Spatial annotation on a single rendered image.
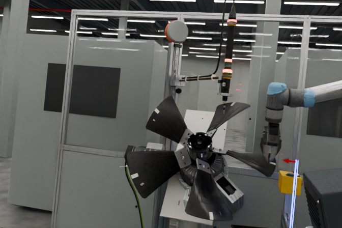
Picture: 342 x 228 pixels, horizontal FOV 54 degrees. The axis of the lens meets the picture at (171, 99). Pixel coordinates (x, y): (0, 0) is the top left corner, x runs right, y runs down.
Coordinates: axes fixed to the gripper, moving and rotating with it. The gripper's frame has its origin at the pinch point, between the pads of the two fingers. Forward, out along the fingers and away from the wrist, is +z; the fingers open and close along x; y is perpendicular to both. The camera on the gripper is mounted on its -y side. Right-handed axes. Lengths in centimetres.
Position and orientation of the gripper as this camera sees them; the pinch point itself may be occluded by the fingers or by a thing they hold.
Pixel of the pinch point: (268, 161)
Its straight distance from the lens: 158.9
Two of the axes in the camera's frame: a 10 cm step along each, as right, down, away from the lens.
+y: 2.5, -2.6, 9.3
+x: -9.7, -0.9, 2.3
